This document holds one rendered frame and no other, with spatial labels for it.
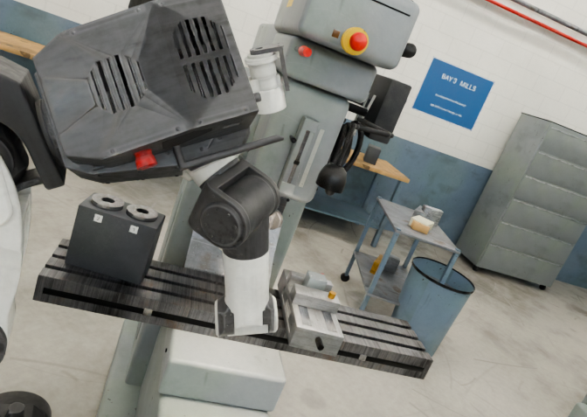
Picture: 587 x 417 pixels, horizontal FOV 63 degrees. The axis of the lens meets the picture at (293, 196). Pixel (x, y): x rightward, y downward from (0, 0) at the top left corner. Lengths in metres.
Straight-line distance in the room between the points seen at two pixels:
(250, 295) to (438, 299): 2.64
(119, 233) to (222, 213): 0.66
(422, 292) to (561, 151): 3.41
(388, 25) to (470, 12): 5.13
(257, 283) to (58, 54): 0.51
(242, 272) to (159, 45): 0.42
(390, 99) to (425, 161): 4.71
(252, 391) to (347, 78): 0.90
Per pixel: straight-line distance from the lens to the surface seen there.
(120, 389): 2.23
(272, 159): 1.29
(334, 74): 1.24
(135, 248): 1.43
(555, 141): 6.34
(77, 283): 1.44
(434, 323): 3.58
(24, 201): 1.00
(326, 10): 1.14
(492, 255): 6.47
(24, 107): 0.85
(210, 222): 0.83
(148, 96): 0.74
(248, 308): 0.95
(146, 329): 2.08
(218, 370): 1.40
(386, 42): 1.18
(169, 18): 0.76
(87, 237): 1.46
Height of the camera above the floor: 1.69
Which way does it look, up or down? 16 degrees down
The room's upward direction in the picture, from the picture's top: 21 degrees clockwise
